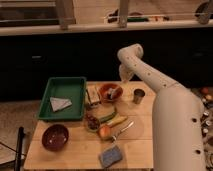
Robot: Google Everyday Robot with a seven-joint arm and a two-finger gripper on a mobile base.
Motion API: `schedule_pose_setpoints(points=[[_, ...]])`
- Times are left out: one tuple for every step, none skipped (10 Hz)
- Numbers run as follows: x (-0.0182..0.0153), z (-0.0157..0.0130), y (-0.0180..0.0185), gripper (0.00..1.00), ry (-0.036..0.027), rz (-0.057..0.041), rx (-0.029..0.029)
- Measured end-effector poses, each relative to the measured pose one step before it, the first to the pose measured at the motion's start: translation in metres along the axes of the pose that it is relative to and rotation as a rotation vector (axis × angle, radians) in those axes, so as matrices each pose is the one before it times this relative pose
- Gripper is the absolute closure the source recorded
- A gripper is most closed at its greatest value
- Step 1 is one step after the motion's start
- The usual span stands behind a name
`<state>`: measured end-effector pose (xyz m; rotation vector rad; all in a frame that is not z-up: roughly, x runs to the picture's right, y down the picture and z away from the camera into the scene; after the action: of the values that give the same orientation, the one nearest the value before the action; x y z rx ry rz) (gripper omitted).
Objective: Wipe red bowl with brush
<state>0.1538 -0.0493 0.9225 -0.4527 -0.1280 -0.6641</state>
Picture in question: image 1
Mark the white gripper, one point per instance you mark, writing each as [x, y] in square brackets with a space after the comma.
[125, 73]

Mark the grey dish brush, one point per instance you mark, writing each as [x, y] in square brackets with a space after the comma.
[113, 93]

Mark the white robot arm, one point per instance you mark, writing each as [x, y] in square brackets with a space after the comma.
[176, 112]

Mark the orange bowl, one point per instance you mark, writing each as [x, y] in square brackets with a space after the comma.
[103, 91]

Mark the small bowl with grapes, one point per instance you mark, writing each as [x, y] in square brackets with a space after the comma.
[92, 123]

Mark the dark red bowl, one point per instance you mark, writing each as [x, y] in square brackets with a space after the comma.
[55, 137]

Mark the metal cup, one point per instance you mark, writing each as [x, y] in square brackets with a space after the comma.
[138, 96]

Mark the yellow corn cob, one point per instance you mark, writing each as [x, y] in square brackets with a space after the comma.
[116, 120]

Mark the green vegetable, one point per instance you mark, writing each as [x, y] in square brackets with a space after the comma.
[108, 117]

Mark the green plastic tray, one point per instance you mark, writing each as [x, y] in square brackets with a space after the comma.
[72, 88]

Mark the orange fruit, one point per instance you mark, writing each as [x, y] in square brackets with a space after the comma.
[104, 132]

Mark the grey folded cloth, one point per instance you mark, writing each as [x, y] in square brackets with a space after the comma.
[58, 104]

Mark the blue sponge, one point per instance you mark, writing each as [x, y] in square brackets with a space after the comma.
[110, 156]

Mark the black stand left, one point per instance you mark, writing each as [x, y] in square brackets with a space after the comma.
[18, 155]

